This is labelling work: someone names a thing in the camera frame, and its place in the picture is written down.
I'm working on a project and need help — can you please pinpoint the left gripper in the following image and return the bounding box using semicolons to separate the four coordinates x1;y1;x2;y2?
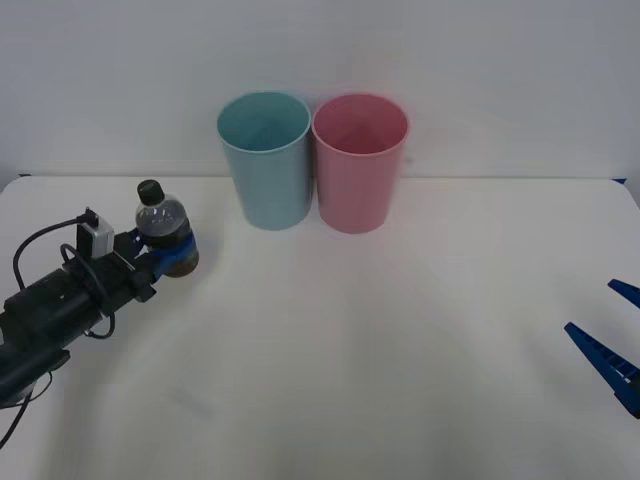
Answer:
82;226;200;315

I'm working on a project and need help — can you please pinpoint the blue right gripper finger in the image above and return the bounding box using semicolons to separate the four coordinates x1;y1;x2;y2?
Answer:
607;278;640;307
563;321;640;420

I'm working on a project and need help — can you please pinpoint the dark plastic bottle black cap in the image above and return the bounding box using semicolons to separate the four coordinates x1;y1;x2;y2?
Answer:
134;179;201;279

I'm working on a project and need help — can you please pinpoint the pale blue plastic bin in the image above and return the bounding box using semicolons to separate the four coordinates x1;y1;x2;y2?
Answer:
216;90;312;232

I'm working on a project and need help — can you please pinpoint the pink plastic bin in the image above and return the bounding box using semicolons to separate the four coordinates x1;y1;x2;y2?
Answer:
310;92;410;235

